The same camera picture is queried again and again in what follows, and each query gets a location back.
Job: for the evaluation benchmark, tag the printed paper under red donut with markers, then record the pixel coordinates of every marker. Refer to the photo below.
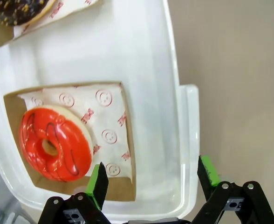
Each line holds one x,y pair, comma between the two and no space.
104,116

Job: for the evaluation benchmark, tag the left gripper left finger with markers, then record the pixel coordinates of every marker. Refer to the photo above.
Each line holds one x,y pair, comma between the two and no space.
97,186

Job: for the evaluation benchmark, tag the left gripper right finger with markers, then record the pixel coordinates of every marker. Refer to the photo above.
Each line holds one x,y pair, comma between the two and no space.
207,172

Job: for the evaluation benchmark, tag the printed paper under chocolate donut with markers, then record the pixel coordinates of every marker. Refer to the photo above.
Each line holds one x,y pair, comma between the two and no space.
64,9

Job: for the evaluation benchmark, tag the chocolate donut with yellow sprinkles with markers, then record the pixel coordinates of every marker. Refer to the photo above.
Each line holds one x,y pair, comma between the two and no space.
15,11

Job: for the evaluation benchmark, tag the cardboard box of red donut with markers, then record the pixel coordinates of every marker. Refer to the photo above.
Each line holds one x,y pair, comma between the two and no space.
118,190

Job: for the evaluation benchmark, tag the red glazed donut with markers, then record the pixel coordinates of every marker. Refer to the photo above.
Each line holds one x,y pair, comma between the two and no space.
64,130

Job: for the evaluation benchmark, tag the white plastic donut tray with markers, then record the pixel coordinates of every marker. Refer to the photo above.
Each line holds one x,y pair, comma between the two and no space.
127,58

